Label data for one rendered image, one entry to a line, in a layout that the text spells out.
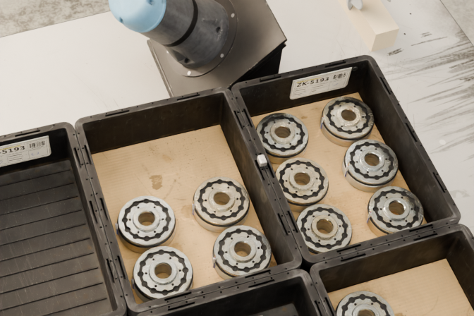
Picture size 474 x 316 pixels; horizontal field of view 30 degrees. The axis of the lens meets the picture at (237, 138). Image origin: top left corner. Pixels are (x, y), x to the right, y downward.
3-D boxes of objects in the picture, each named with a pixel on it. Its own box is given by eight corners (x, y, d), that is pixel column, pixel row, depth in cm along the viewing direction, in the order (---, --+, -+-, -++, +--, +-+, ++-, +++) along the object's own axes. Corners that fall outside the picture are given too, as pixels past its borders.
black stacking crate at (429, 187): (225, 122, 177) (229, 87, 168) (360, 91, 185) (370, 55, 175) (297, 295, 156) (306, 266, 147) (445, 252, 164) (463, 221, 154)
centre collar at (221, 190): (204, 192, 161) (204, 190, 161) (229, 185, 163) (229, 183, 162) (213, 214, 159) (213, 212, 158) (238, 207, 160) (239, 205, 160)
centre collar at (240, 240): (223, 243, 155) (223, 242, 155) (248, 234, 157) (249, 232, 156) (235, 266, 153) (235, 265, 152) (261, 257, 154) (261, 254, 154)
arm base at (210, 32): (163, 34, 194) (133, 18, 186) (211, -14, 189) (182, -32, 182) (190, 82, 186) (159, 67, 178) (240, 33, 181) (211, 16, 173)
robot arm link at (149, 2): (154, 56, 180) (108, 32, 170) (143, 2, 186) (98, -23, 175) (199, 27, 175) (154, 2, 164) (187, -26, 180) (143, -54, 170)
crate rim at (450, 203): (227, 92, 170) (228, 84, 168) (369, 60, 177) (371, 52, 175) (304, 271, 148) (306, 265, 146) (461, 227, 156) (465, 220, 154)
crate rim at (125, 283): (73, 127, 162) (72, 119, 160) (227, 92, 169) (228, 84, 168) (130, 321, 141) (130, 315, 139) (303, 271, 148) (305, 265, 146)
